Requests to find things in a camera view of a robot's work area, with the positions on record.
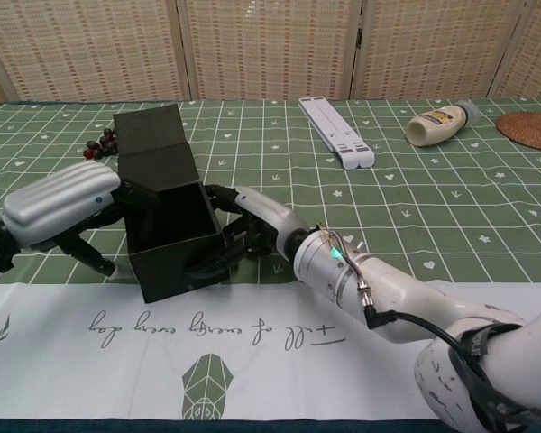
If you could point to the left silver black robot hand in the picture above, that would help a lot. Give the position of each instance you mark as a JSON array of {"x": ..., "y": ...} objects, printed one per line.
[{"x": 58, "y": 203}]

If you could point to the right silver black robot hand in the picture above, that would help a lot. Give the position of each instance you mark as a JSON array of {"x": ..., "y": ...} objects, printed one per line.
[{"x": 270, "y": 216}]

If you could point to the black foldable cardboard box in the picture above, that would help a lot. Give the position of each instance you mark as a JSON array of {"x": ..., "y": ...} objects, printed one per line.
[{"x": 162, "y": 180}]

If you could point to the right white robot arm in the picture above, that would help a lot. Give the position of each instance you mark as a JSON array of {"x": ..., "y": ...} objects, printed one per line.
[{"x": 387, "y": 297}]

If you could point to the dark red grape bunch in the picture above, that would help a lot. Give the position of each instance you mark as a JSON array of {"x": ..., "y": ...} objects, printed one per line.
[{"x": 100, "y": 146}]

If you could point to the white folding stand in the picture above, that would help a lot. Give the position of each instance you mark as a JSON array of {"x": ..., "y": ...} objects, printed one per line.
[{"x": 338, "y": 131}]

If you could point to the cream mayonnaise squeeze bottle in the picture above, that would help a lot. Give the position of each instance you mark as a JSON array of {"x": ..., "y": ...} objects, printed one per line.
[{"x": 437, "y": 126}]

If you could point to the round brown woven coaster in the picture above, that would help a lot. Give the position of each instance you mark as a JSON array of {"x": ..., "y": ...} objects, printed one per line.
[{"x": 532, "y": 131}]

